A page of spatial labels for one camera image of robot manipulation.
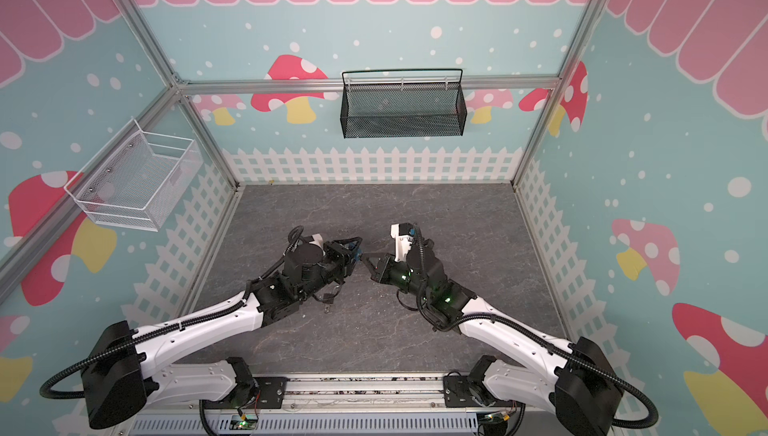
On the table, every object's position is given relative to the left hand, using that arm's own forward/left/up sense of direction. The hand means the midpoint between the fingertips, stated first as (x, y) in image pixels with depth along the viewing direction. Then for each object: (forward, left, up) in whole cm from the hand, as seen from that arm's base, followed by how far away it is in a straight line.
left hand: (366, 248), depth 75 cm
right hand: (-4, +1, +2) cm, 5 cm away
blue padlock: (-3, +2, +1) cm, 3 cm away
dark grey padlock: (-4, +13, -22) cm, 26 cm away
